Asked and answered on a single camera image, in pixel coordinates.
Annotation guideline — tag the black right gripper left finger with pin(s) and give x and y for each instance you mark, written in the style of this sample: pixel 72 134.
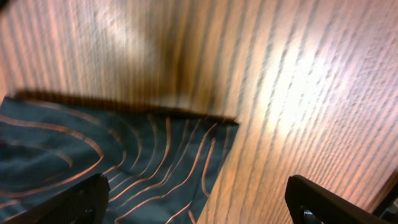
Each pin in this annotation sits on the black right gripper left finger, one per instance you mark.
pixel 85 202

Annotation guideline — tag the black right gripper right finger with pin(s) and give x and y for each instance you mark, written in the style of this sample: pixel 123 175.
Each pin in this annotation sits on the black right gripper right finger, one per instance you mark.
pixel 308 202

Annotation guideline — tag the black patterned sports jersey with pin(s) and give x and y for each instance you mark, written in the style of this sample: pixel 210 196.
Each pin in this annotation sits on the black patterned sports jersey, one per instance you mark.
pixel 161 168

